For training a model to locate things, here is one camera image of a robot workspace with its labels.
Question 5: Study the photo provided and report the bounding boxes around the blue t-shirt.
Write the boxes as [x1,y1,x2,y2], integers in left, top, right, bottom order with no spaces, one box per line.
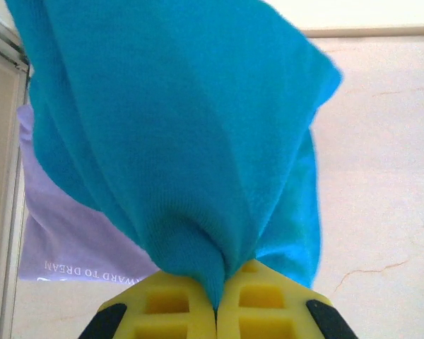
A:
[3,0,344,311]

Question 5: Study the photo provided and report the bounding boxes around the aluminium side rail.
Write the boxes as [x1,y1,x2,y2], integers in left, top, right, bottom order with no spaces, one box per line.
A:
[0,6,33,339]

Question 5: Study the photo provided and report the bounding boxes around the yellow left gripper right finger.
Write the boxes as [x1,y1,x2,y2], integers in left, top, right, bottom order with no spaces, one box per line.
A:
[216,259,358,339]

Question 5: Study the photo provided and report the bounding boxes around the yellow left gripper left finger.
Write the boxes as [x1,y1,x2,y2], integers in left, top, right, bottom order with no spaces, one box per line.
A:
[78,270,218,339]

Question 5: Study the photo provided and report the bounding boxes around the purple t-shirt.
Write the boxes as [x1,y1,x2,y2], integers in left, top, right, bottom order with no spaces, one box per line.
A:
[16,104,162,283]

